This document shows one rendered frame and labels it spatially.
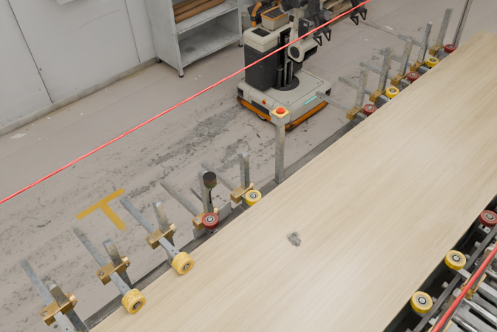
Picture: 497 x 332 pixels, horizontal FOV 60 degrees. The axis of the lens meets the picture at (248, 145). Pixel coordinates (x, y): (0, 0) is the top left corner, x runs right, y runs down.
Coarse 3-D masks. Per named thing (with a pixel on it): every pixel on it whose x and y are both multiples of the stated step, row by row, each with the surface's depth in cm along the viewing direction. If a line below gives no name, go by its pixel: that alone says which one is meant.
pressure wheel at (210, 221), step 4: (204, 216) 210; (208, 216) 211; (212, 216) 211; (216, 216) 210; (204, 220) 209; (208, 220) 209; (212, 220) 209; (216, 220) 208; (204, 224) 207; (208, 224) 207; (212, 224) 207; (216, 224) 208; (208, 228) 208; (212, 228) 208; (212, 232) 216
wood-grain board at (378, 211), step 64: (448, 64) 300; (384, 128) 254; (448, 128) 252; (320, 192) 220; (384, 192) 218; (448, 192) 217; (192, 256) 195; (256, 256) 194; (320, 256) 193; (384, 256) 192; (128, 320) 174; (192, 320) 173; (256, 320) 172; (320, 320) 172; (384, 320) 171
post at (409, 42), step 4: (408, 40) 285; (412, 40) 285; (408, 44) 286; (412, 44) 288; (408, 48) 288; (404, 52) 292; (408, 52) 290; (404, 56) 293; (408, 56) 293; (404, 60) 295; (408, 60) 296; (400, 64) 299; (404, 64) 296; (400, 68) 300; (404, 68) 298; (400, 72) 302; (404, 72) 301; (400, 84) 307; (400, 88) 310
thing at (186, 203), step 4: (164, 180) 235; (160, 184) 235; (164, 184) 233; (168, 184) 233; (164, 188) 233; (168, 188) 231; (172, 188) 231; (172, 192) 228; (176, 192) 228; (172, 196) 230; (176, 196) 227; (180, 196) 226; (180, 200) 224; (184, 200) 224; (188, 200) 224; (184, 204) 222; (188, 204) 222; (188, 208) 221; (192, 208) 220; (196, 208) 220; (192, 212) 219; (196, 212) 218; (200, 212) 218; (216, 228) 214
